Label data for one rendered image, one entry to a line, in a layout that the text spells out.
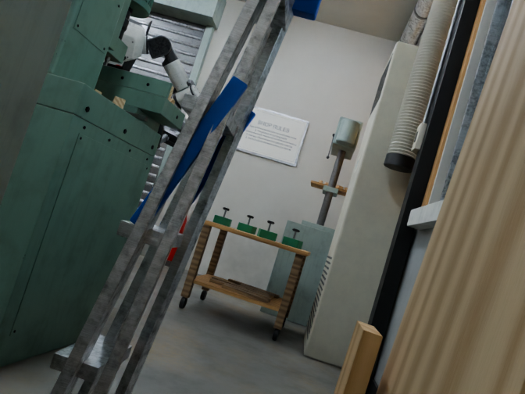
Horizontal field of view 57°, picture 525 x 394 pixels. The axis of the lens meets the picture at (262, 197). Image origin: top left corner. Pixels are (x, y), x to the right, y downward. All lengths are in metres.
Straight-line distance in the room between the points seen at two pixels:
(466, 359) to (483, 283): 0.05
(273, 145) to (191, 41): 1.34
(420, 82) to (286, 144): 2.25
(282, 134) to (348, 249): 2.26
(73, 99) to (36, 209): 0.31
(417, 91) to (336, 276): 1.05
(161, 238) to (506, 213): 0.61
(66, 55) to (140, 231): 0.82
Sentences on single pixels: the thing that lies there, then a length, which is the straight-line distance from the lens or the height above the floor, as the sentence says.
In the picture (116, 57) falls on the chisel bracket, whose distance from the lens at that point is 1.89.
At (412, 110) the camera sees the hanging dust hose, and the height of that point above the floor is 1.38.
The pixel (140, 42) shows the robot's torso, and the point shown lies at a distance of 2.54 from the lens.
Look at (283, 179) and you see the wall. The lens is 4.63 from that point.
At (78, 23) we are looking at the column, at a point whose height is 0.97.
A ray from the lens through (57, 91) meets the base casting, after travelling 1.45.
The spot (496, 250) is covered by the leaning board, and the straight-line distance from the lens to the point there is 0.33.
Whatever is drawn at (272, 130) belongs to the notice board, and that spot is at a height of 1.53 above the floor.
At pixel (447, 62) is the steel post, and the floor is 1.56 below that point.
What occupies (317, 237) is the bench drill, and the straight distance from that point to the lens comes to 3.60.
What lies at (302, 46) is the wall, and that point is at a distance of 4.98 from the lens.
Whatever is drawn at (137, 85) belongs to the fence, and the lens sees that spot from 1.77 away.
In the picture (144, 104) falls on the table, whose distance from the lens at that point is 1.74.
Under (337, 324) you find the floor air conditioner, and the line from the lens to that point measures 2.67.
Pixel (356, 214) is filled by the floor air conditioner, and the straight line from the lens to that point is 2.66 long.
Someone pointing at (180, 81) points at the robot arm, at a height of 1.17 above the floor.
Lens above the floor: 0.56
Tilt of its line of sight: 4 degrees up
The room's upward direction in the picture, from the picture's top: 17 degrees clockwise
